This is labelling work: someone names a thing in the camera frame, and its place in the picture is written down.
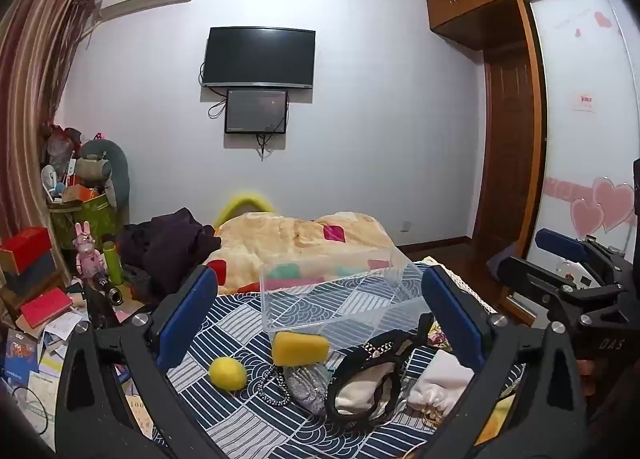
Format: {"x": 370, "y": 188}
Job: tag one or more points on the clear plastic storage box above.
{"x": 345, "y": 306}

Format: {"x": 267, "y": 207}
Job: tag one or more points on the white sliding door heart stickers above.
{"x": 585, "y": 129}

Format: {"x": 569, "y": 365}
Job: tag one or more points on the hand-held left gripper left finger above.
{"x": 189, "y": 321}

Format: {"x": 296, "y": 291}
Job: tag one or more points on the black flashlight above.
{"x": 111, "y": 290}

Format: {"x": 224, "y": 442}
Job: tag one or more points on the yellow-green cushion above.
{"x": 245, "y": 201}

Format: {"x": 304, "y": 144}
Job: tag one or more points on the black trimmed cream cloth bag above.
{"x": 367, "y": 389}

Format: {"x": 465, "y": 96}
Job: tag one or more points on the pile of papers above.
{"x": 55, "y": 339}

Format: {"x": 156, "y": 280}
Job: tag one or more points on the small black wall monitor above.
{"x": 256, "y": 110}

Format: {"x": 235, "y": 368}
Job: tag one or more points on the grey box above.
{"x": 27, "y": 274}

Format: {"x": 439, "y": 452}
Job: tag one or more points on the green storage bag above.
{"x": 85, "y": 224}

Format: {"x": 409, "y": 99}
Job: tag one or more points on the brown wooden door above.
{"x": 510, "y": 149}

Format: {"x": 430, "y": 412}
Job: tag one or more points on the yellow cloth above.
{"x": 494, "y": 420}

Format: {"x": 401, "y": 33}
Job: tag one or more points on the yellow patchwork blanket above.
{"x": 300, "y": 239}

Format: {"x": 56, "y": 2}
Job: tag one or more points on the pink rabbit figure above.
{"x": 87, "y": 254}

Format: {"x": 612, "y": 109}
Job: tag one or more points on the grey plush pillow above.
{"x": 107, "y": 169}

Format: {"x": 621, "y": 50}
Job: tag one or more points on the dark clothes pile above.
{"x": 165, "y": 244}

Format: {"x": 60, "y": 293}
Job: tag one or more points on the red book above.
{"x": 46, "y": 308}

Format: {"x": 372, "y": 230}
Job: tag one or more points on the silver glitter pouch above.
{"x": 309, "y": 389}

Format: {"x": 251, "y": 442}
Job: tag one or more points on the black wall television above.
{"x": 260, "y": 58}

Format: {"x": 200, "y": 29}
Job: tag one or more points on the yellow rectangular sponge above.
{"x": 300, "y": 349}

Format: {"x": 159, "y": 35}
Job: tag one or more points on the blue printed box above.
{"x": 21, "y": 356}

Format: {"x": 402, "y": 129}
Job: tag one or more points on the small white fan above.
{"x": 51, "y": 180}

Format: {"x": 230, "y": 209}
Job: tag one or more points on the yellow lemon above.
{"x": 228, "y": 374}

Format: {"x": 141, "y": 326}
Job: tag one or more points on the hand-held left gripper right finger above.
{"x": 452, "y": 321}

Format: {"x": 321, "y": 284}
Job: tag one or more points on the striped brown curtain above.
{"x": 35, "y": 89}

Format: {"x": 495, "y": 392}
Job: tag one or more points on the red box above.
{"x": 25, "y": 246}

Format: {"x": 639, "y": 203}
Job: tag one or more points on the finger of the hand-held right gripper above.
{"x": 530, "y": 273}
{"x": 559, "y": 243}

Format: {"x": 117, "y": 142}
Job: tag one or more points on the green bottle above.
{"x": 113, "y": 261}

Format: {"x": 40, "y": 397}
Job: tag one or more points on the blue patterned bedsheet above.
{"x": 240, "y": 419}

